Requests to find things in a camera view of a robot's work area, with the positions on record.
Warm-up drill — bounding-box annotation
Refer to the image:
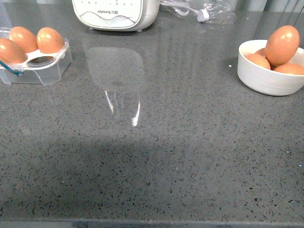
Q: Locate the white Joyoung soy milk maker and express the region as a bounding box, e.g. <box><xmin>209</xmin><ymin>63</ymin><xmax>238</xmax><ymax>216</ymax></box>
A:
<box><xmin>72</xmin><ymin>0</ymin><xmax>160</xmax><ymax>31</ymax></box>

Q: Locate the white power cable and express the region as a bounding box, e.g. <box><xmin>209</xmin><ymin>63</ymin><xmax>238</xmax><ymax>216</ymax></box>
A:
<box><xmin>160</xmin><ymin>0</ymin><xmax>209</xmax><ymax>23</ymax></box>

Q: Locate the clear plastic egg box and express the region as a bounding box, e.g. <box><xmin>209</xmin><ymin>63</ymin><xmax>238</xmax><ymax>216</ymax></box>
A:
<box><xmin>0</xmin><ymin>2</ymin><xmax>72</xmax><ymax>86</ymax></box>

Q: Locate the brown egg in bowl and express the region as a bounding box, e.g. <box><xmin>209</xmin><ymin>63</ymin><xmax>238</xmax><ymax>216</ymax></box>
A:
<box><xmin>255</xmin><ymin>48</ymin><xmax>266</xmax><ymax>57</ymax></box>
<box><xmin>245</xmin><ymin>53</ymin><xmax>271</xmax><ymax>70</ymax></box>
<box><xmin>274</xmin><ymin>63</ymin><xmax>304</xmax><ymax>75</ymax></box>

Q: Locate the brown egg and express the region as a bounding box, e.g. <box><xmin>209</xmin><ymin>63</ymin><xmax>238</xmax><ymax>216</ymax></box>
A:
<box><xmin>9</xmin><ymin>26</ymin><xmax>38</xmax><ymax>53</ymax></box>
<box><xmin>255</xmin><ymin>48</ymin><xmax>266</xmax><ymax>57</ymax></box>
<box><xmin>274</xmin><ymin>63</ymin><xmax>304</xmax><ymax>75</ymax></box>
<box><xmin>37</xmin><ymin>27</ymin><xmax>65</xmax><ymax>54</ymax></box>
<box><xmin>0</xmin><ymin>38</ymin><xmax>28</xmax><ymax>64</ymax></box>
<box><xmin>245</xmin><ymin>53</ymin><xmax>271</xmax><ymax>70</ymax></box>
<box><xmin>265</xmin><ymin>25</ymin><xmax>300</xmax><ymax>66</ymax></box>

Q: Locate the blue rubber band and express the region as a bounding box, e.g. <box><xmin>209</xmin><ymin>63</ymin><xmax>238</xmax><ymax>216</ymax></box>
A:
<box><xmin>0</xmin><ymin>61</ymin><xmax>23</xmax><ymax>76</ymax></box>

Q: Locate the clear plastic bag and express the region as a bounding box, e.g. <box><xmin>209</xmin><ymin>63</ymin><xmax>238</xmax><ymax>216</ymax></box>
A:
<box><xmin>160</xmin><ymin>0</ymin><xmax>237</xmax><ymax>25</ymax></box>

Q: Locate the brown egg in box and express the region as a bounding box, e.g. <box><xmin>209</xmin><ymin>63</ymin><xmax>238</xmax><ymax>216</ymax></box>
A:
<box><xmin>9</xmin><ymin>26</ymin><xmax>38</xmax><ymax>53</ymax></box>
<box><xmin>0</xmin><ymin>38</ymin><xmax>28</xmax><ymax>64</ymax></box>
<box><xmin>37</xmin><ymin>27</ymin><xmax>65</xmax><ymax>54</ymax></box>

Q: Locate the white ceramic bowl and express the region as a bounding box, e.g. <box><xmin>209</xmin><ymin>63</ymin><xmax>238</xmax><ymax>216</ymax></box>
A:
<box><xmin>237</xmin><ymin>40</ymin><xmax>304</xmax><ymax>96</ymax></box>

